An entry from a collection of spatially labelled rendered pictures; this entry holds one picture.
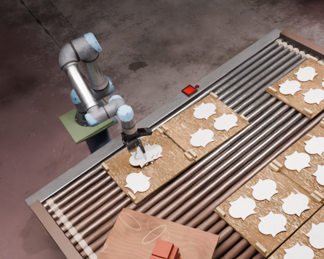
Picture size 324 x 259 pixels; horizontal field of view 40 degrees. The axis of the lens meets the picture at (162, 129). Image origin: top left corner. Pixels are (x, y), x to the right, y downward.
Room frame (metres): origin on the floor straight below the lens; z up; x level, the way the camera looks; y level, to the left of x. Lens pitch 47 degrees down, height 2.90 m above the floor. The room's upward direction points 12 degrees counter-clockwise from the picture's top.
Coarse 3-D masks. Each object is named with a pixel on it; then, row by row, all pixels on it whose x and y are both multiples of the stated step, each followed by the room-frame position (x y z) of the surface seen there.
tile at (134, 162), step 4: (148, 148) 1.65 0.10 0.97; (136, 152) 1.64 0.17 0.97; (148, 152) 1.62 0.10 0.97; (152, 152) 1.61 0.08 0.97; (132, 156) 1.61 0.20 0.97; (148, 156) 1.59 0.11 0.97; (152, 156) 1.58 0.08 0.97; (132, 160) 1.59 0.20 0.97; (136, 160) 1.58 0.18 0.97; (140, 160) 1.57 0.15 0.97; (144, 160) 1.57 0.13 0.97; (148, 160) 1.56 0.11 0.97; (152, 160) 1.56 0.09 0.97; (132, 164) 1.56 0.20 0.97; (136, 164) 1.55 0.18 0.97; (140, 164) 1.54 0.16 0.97; (144, 164) 1.54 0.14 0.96
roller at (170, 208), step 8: (288, 112) 1.74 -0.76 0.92; (296, 112) 1.74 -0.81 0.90; (280, 120) 1.69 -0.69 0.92; (272, 128) 1.64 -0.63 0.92; (256, 136) 1.61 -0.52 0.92; (264, 136) 1.60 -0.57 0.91; (248, 144) 1.56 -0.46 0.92; (256, 144) 1.57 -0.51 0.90; (240, 152) 1.52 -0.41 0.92; (232, 160) 1.48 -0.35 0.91; (216, 168) 1.45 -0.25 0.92; (224, 168) 1.44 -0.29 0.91; (208, 176) 1.40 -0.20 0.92; (216, 176) 1.41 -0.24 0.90; (200, 184) 1.36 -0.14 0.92; (192, 192) 1.33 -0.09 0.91; (176, 200) 1.29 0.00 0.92; (184, 200) 1.29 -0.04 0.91; (168, 208) 1.26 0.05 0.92; (176, 208) 1.26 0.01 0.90; (160, 216) 1.22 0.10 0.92
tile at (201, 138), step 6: (198, 132) 1.71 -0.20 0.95; (204, 132) 1.70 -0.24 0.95; (210, 132) 1.69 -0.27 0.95; (192, 138) 1.67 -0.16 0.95; (198, 138) 1.66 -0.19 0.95; (204, 138) 1.65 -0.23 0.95; (210, 138) 1.64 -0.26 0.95; (192, 144) 1.63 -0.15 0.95; (198, 144) 1.62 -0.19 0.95; (204, 144) 1.61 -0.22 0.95
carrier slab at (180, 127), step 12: (192, 108) 1.92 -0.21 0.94; (216, 108) 1.88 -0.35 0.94; (228, 108) 1.85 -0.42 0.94; (180, 120) 1.84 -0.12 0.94; (192, 120) 1.82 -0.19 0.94; (204, 120) 1.80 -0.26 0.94; (240, 120) 1.74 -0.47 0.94; (168, 132) 1.77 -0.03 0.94; (180, 132) 1.75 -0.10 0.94; (192, 132) 1.73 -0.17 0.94; (216, 132) 1.69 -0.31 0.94; (228, 132) 1.67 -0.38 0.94; (180, 144) 1.65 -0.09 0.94; (216, 144) 1.60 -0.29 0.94; (204, 156) 1.54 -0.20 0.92
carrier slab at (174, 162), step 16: (144, 144) 1.71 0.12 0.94; (160, 144) 1.68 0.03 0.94; (112, 160) 1.64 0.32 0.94; (128, 160) 1.62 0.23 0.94; (160, 160) 1.57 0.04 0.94; (176, 160) 1.54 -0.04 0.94; (192, 160) 1.52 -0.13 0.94; (112, 176) 1.53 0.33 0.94; (160, 176) 1.46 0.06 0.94; (144, 192) 1.38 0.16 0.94
